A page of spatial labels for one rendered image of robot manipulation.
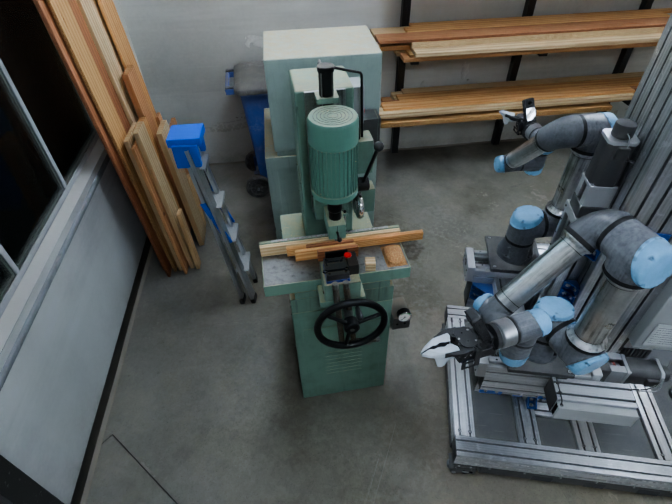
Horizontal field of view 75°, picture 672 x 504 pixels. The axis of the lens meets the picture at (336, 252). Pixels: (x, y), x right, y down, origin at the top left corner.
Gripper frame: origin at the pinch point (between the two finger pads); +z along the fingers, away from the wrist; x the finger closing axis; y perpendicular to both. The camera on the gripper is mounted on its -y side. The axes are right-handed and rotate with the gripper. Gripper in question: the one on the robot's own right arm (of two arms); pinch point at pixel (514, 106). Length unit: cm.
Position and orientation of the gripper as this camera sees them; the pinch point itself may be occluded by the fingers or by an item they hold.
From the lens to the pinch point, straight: 235.4
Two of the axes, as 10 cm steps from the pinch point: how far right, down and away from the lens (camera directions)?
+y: 1.5, 7.1, 6.8
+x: 9.8, -1.9, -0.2
